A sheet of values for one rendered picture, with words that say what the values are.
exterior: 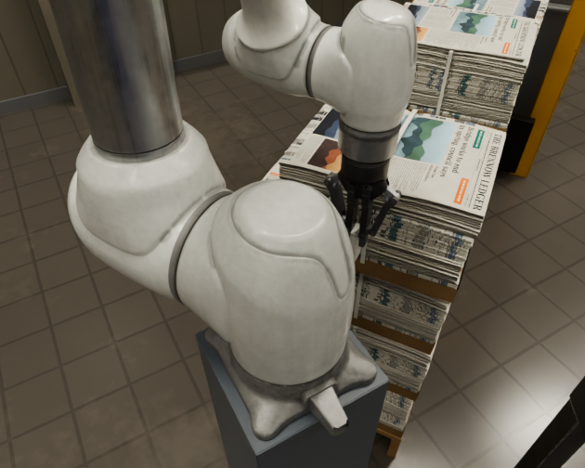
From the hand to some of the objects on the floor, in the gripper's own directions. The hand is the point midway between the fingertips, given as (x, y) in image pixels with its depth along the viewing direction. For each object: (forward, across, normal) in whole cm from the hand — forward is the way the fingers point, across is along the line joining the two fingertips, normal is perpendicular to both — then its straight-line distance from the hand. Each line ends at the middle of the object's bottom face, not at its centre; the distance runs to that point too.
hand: (355, 242), depth 89 cm
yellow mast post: (+96, -33, -181) cm, 208 cm away
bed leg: (+96, -49, -3) cm, 108 cm away
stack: (+96, 0, -65) cm, 116 cm away
